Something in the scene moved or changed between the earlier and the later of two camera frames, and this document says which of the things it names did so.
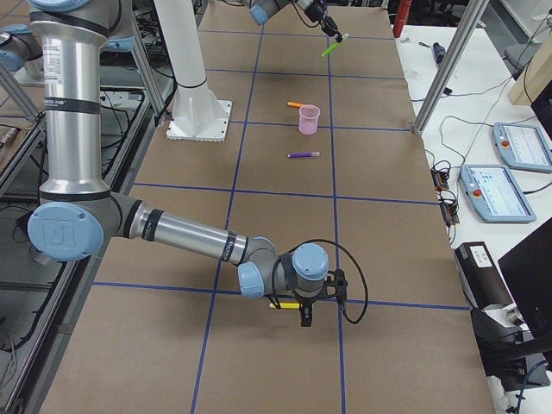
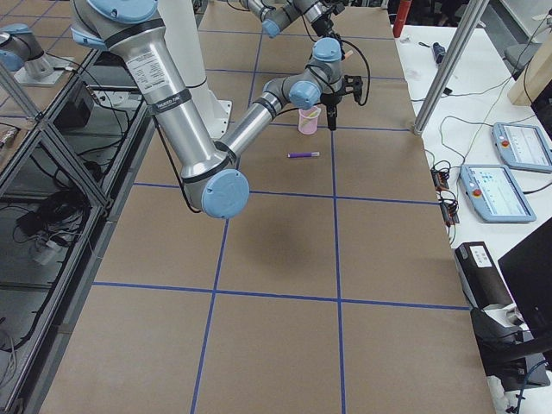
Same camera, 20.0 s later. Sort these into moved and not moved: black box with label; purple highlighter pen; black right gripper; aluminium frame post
Moved: black right gripper
Not moved: black box with label; aluminium frame post; purple highlighter pen
